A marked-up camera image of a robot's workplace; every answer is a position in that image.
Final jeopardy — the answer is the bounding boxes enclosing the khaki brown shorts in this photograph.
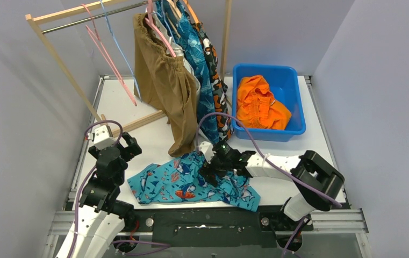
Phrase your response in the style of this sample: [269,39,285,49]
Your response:
[133,13,197,157]

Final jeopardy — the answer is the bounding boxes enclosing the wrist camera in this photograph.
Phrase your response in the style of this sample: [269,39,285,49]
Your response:
[88,124,116,151]
[198,141,215,164]

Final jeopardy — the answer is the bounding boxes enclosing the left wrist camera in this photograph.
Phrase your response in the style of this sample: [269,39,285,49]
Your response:
[88,124,116,151]

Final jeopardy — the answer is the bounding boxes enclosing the blue plastic bin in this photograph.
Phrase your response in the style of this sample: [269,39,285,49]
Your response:
[233,63,306,142]

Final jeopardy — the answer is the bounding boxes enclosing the thick pink hanger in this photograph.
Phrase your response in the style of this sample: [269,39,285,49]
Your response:
[145,0,176,57]

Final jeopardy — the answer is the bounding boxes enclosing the light blue hanger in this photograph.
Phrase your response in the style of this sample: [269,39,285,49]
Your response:
[99,1,141,97]

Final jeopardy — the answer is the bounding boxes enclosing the orange camouflage shorts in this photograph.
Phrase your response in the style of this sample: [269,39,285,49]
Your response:
[192,22,234,141]

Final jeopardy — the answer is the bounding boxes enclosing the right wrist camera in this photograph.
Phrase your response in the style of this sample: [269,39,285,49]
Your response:
[198,141,215,164]

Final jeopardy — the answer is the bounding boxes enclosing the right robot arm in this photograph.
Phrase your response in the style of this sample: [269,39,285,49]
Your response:
[198,141,345,230]

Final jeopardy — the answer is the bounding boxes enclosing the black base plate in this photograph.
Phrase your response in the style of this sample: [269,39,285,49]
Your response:
[134,205,298,248]

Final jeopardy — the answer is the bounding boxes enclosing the white shorts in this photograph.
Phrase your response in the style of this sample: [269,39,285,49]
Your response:
[152,12,201,99]

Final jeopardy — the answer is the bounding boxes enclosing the light blue shark print shorts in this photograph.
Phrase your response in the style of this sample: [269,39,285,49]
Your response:
[127,152,261,212]

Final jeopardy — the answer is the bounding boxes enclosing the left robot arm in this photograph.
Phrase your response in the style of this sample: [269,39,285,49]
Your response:
[56,132,142,257]

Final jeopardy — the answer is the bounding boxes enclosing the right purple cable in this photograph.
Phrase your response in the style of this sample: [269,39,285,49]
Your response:
[194,112,343,258]

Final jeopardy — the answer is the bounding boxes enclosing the wooden clothes rack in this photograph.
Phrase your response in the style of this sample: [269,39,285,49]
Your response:
[25,0,233,121]

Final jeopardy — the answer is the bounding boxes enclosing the orange hanger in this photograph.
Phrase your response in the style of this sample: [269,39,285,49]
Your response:
[182,0,201,24]

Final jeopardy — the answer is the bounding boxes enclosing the dark blue leaf print shorts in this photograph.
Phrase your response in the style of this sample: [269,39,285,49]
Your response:
[154,0,221,145]

